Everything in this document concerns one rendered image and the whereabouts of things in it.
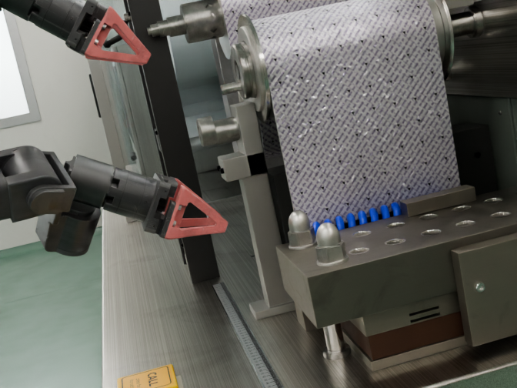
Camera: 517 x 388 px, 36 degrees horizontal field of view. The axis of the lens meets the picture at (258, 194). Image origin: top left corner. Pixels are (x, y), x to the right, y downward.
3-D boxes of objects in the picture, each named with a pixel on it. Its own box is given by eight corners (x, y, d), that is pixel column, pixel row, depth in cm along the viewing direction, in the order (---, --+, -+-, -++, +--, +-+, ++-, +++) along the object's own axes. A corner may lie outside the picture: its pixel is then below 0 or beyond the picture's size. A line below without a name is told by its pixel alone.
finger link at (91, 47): (138, 83, 98) (68, 46, 96) (135, 82, 105) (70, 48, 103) (162, 34, 98) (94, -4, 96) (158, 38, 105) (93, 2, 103)
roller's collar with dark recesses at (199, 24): (186, 44, 132) (178, 5, 131) (221, 37, 133) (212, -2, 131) (190, 43, 125) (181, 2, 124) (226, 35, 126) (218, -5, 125)
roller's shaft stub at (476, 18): (427, 47, 113) (421, 16, 112) (471, 37, 114) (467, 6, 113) (439, 45, 108) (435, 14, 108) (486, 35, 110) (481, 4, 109)
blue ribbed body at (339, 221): (310, 245, 105) (305, 221, 104) (459, 208, 108) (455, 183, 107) (317, 252, 101) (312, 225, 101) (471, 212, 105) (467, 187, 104)
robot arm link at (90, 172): (64, 165, 94) (71, 143, 99) (49, 211, 97) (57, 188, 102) (120, 182, 95) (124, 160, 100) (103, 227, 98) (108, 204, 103)
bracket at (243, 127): (247, 311, 117) (204, 110, 112) (288, 300, 118) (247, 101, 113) (253, 322, 113) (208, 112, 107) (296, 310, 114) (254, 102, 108)
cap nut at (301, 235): (285, 245, 99) (278, 211, 98) (313, 239, 100) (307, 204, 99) (292, 252, 96) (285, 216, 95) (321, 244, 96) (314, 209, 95)
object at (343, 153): (300, 244, 105) (272, 108, 102) (461, 203, 109) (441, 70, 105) (301, 245, 105) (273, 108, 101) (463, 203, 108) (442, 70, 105)
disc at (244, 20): (250, 112, 115) (231, 11, 111) (253, 112, 115) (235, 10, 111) (273, 132, 101) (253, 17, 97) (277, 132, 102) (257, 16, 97)
